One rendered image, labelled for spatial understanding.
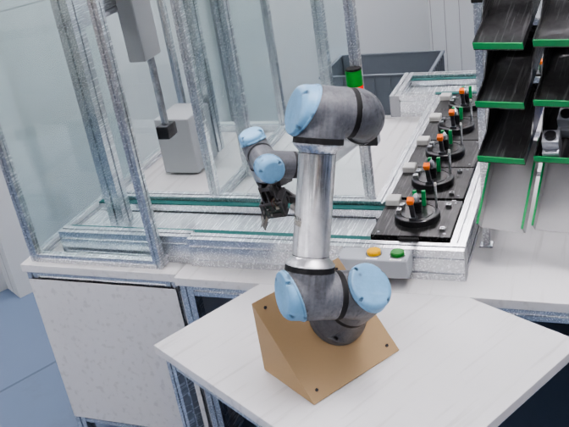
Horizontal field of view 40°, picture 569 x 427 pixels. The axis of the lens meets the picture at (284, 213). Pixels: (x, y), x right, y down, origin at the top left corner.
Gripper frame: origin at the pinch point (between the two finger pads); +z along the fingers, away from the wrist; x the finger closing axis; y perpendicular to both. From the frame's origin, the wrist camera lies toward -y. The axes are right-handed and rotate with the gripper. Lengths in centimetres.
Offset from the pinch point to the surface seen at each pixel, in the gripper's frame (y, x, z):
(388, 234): -1.6, 28.6, 9.1
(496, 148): -10, 63, -10
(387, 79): -196, -1, 58
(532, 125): -13, 73, -14
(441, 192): -28, 42, 16
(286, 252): 1.7, -3.2, 8.8
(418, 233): -1.7, 37.6, 10.2
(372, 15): -370, -36, 94
